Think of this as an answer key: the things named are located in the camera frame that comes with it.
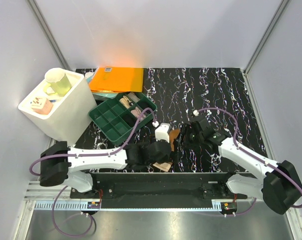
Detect pink rolled sock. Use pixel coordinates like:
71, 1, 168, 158
131, 107, 145, 119

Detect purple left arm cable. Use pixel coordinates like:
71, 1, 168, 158
29, 107, 159, 237

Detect orange and teal folders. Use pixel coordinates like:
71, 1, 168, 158
85, 66, 144, 99

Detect white storage bin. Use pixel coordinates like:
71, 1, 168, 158
18, 70, 97, 146

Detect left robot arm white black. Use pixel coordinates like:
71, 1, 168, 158
40, 140, 171, 198

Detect grey rolled sock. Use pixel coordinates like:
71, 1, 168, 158
127, 92, 140, 103

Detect aluminium front rail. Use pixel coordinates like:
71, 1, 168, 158
24, 181, 253, 215

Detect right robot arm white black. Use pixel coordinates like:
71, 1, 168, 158
177, 121, 302, 215

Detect beige rolled sock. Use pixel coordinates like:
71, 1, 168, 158
119, 95, 135, 109

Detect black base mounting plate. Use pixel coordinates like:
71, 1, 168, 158
71, 172, 248, 199

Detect pink box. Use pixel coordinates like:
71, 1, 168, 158
31, 97, 53, 115

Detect yellow green cup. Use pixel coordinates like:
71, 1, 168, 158
43, 67, 72, 97

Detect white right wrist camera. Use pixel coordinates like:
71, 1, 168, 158
193, 110, 199, 117

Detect brown boxer briefs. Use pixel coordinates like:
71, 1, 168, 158
151, 129, 180, 172

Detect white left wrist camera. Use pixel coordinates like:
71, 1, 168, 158
152, 121, 171, 142

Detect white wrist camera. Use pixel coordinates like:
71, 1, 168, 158
152, 121, 171, 142
193, 110, 199, 117

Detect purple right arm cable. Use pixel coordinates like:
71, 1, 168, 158
193, 107, 302, 217

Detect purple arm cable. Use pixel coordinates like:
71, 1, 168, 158
193, 107, 302, 217
29, 107, 159, 237

